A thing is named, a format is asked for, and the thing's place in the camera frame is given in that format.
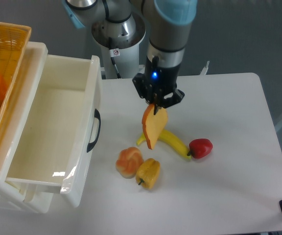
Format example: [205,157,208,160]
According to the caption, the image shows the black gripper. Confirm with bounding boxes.
[132,56,185,115]

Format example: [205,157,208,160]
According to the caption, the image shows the toy bread slice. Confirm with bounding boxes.
[142,104,168,150]

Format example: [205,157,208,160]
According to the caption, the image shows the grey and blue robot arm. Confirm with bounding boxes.
[62,0,197,111]

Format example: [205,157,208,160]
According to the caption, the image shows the toy knotted bread roll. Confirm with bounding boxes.
[116,147,144,179]

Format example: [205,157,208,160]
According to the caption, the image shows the open upper white drawer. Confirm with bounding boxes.
[6,55,102,213]

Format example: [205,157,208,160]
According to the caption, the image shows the white drawer cabinet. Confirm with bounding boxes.
[0,42,50,213]

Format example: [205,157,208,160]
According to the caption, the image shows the yellow toy banana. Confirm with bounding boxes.
[148,129,191,161]

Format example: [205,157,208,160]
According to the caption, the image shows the red toy bell pepper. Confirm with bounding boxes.
[187,138,213,159]

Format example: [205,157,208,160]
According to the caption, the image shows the yellow toy bell pepper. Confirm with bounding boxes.
[136,158,161,189]

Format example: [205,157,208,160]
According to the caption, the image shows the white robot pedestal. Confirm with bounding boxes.
[98,39,145,79]

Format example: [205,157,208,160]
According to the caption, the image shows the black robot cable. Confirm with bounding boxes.
[108,36,122,79]

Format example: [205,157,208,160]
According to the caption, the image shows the black drawer handle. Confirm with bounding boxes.
[86,109,101,153]

